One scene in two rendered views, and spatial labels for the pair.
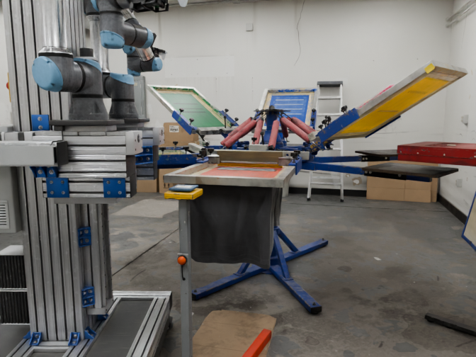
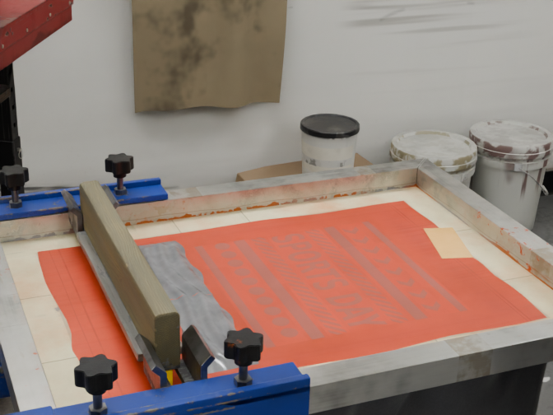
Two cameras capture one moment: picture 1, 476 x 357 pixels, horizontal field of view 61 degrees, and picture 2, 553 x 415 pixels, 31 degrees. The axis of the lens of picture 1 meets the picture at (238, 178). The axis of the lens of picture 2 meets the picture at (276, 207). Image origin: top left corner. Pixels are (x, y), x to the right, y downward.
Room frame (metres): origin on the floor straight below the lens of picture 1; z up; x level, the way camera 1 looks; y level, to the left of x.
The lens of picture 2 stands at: (3.01, 0.98, 1.63)
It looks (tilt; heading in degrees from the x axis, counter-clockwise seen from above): 24 degrees down; 234
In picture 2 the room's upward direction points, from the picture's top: 2 degrees clockwise
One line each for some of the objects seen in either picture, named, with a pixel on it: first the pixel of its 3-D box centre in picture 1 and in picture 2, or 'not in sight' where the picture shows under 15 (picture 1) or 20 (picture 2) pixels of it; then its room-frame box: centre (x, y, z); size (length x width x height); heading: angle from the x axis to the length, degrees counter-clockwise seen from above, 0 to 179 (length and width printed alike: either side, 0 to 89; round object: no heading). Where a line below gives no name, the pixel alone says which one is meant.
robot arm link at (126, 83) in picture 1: (121, 86); not in sight; (2.15, 0.60, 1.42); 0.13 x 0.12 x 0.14; 65
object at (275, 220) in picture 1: (275, 214); not in sight; (2.16, -0.20, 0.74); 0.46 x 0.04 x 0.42; 166
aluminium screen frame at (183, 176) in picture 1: (241, 170); (281, 273); (2.26, -0.02, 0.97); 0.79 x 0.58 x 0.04; 166
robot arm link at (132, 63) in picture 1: (136, 66); not in sight; (2.44, 0.59, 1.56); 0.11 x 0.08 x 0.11; 65
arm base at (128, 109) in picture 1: (123, 108); not in sight; (2.15, 0.59, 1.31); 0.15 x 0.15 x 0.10
